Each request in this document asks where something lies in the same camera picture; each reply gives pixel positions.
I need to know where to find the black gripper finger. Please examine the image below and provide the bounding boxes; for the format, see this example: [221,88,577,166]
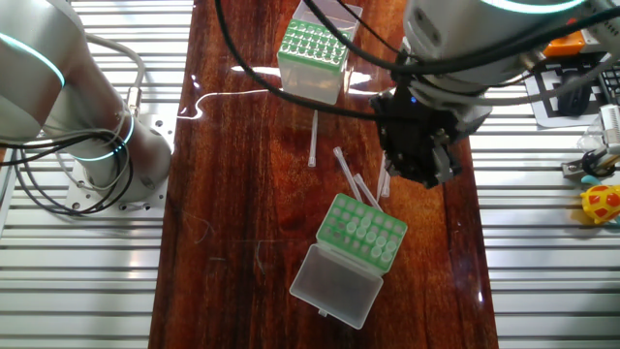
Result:
[430,135,463,188]
[387,148,436,190]

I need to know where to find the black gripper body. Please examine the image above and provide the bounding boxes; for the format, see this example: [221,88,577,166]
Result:
[369,88,461,159]

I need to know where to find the green clear pipette tip box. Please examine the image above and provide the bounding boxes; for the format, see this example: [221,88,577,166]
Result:
[289,192,409,331]
[276,0,364,106]

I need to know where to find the black computer mouse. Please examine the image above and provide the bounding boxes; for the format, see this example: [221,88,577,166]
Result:
[556,72,593,117]

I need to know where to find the yellow orange turtle toy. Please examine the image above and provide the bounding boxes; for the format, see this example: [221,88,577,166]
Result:
[578,174,620,226]

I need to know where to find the orange emergency stop box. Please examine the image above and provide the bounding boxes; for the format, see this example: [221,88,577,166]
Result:
[542,17,588,58]

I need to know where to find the glossy brown wooden board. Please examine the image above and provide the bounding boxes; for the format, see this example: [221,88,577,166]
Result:
[147,0,500,349]

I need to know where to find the black keyboard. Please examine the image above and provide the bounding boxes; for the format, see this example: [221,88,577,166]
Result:
[599,65,620,106]

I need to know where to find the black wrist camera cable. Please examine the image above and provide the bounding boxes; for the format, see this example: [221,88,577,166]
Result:
[300,0,620,77]

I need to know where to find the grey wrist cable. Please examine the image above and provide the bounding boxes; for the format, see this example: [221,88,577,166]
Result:
[409,50,620,109]

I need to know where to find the small silver metal bracket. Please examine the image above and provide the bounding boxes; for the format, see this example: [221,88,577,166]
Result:
[560,155,620,184]

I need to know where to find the black looped cable tie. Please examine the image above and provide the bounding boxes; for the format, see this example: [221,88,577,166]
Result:
[579,148,607,178]

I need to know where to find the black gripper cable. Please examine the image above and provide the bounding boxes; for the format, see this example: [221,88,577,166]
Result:
[213,0,387,122]

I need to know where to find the silver camera mount bracket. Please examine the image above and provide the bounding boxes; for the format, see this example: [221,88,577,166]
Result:
[578,0,620,55]

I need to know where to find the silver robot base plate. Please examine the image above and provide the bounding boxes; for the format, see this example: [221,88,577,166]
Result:
[64,111,179,219]

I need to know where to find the grey cable with metal connector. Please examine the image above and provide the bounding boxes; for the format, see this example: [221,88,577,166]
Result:
[85,34,147,120]

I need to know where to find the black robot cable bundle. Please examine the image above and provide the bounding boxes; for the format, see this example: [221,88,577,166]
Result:
[0,130,136,217]

